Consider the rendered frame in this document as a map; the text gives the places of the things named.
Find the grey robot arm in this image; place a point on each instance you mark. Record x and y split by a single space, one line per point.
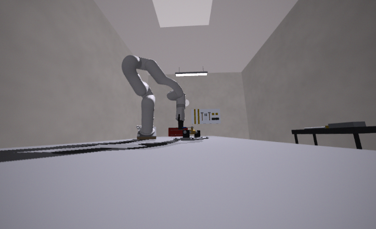
129 65

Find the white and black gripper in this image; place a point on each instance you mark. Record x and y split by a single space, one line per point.
180 117

